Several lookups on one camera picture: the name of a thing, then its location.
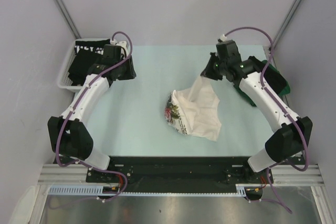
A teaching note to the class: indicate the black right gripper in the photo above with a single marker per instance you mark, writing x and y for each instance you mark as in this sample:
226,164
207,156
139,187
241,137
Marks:
207,72

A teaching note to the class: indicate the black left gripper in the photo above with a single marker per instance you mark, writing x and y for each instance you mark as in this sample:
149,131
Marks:
130,73

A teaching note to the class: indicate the white floral print t-shirt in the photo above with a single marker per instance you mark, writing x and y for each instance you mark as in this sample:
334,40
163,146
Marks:
194,111

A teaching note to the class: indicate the white plastic laundry basket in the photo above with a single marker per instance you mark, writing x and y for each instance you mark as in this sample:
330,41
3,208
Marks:
63,81

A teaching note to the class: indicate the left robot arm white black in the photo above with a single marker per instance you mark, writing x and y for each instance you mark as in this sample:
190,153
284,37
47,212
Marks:
68,133

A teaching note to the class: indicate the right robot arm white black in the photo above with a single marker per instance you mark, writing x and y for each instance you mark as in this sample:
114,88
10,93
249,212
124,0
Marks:
291,133

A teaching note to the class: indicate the black t-shirt white lettering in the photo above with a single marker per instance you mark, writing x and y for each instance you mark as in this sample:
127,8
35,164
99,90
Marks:
86,54

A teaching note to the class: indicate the folded black t-shirt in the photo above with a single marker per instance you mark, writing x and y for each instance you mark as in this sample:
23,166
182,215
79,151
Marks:
277,82

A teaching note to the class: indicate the folded green t-shirt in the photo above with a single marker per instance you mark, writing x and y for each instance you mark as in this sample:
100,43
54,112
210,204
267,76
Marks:
245,96

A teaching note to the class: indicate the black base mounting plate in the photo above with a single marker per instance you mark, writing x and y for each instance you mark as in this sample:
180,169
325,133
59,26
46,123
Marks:
180,175

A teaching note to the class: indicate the light blue cable duct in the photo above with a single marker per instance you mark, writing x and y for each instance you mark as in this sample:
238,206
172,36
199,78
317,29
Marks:
104,191

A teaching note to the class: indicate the left rear aluminium post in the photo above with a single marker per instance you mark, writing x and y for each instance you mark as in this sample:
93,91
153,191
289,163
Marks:
67,18

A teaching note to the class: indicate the aluminium front frame rail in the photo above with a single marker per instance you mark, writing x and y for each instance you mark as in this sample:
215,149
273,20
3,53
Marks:
283,175

